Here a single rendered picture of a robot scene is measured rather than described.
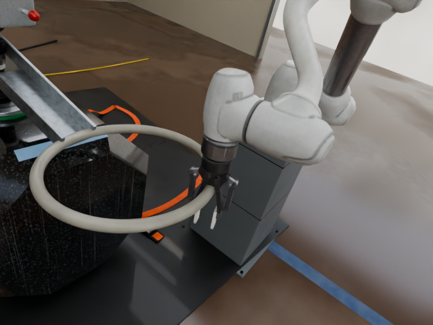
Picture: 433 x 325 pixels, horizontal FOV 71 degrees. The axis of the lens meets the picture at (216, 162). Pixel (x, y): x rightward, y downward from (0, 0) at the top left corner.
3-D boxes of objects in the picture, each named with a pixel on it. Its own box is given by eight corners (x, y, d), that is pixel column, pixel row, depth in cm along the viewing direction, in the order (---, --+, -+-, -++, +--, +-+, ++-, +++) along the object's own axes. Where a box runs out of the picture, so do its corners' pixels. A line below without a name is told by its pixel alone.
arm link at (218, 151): (209, 122, 78) (205, 142, 81) (198, 136, 70) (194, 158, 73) (243, 131, 76) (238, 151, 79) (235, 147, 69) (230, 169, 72)
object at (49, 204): (-12, 172, 76) (-16, 162, 74) (131, 117, 113) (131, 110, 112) (131, 276, 57) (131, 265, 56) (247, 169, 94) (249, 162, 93)
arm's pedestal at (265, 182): (223, 194, 228) (254, 96, 183) (280, 233, 209) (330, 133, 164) (178, 227, 192) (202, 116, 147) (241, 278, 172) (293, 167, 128)
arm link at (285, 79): (269, 94, 157) (285, 52, 144) (301, 109, 153) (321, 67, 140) (258, 102, 145) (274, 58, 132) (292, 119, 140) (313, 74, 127)
